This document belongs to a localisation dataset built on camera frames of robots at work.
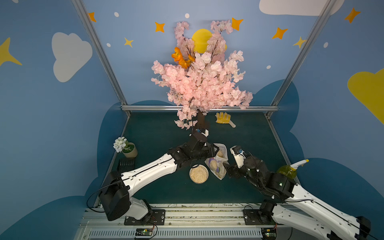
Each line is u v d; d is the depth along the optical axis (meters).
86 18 0.72
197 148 0.58
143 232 0.72
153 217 0.73
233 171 0.63
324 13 0.72
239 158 0.62
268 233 0.72
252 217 0.75
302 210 0.48
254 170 0.50
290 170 0.80
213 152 0.65
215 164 0.80
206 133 0.71
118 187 0.46
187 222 0.74
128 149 0.92
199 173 0.84
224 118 1.18
